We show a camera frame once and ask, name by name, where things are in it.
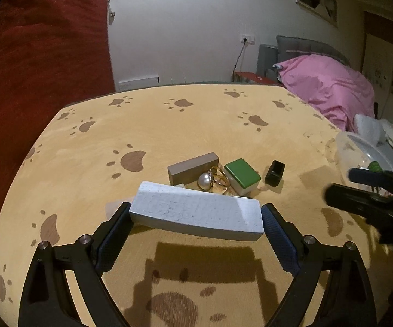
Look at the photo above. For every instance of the pink duvet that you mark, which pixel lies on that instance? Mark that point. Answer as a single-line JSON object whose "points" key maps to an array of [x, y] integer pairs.
{"points": [[338, 92]]}

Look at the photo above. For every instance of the red curtain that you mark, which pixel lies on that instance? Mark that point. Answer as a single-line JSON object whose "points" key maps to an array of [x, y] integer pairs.
{"points": [[52, 53]]}

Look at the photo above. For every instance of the white baseboard heater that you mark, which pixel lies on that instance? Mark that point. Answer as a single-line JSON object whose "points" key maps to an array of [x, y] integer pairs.
{"points": [[138, 83]]}

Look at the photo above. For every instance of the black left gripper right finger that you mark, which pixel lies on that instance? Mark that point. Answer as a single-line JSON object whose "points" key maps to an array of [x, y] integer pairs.
{"points": [[348, 298]]}

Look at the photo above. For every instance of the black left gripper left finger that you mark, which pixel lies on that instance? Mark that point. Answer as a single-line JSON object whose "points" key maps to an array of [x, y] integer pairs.
{"points": [[46, 299]]}

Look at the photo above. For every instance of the wall power socket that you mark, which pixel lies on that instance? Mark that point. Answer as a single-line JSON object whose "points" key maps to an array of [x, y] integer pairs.
{"points": [[247, 39]]}

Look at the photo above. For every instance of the framed wall picture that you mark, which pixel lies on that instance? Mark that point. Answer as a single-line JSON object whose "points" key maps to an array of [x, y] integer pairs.
{"points": [[326, 9]]}

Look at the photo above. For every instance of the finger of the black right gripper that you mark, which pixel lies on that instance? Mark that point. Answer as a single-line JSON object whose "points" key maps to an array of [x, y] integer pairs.
{"points": [[359, 202], [364, 176]]}

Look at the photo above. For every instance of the grey bed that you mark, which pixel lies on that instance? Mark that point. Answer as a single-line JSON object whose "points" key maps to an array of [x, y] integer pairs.
{"points": [[290, 47]]}

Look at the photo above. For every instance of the clear plastic bowl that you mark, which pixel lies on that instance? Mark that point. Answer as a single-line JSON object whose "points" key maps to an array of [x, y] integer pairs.
{"points": [[355, 152]]}

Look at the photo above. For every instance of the grey-brown rectangular block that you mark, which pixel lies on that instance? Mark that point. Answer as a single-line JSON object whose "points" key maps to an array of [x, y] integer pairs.
{"points": [[189, 170]]}

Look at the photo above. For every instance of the white pillow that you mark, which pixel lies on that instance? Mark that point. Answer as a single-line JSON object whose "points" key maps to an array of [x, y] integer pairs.
{"points": [[369, 129]]}

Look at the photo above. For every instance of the green white mahjong tile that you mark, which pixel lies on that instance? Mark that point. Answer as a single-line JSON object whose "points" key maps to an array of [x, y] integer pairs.
{"points": [[242, 177]]}

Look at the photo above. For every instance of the cream wardrobe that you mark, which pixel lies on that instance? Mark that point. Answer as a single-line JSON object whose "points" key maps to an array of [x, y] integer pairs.
{"points": [[378, 62]]}

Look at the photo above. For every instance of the small black comb attachment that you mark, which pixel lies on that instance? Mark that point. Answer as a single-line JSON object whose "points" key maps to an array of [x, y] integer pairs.
{"points": [[275, 173]]}

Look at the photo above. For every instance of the white rectangular foam block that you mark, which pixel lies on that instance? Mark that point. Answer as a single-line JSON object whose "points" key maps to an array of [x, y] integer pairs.
{"points": [[192, 212]]}

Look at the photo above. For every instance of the red quilt box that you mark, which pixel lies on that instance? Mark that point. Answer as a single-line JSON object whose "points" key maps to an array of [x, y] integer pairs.
{"points": [[253, 78]]}

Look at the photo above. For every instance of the green bottle-shaped keychain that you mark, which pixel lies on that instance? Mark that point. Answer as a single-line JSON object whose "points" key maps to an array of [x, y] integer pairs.
{"points": [[375, 167]]}

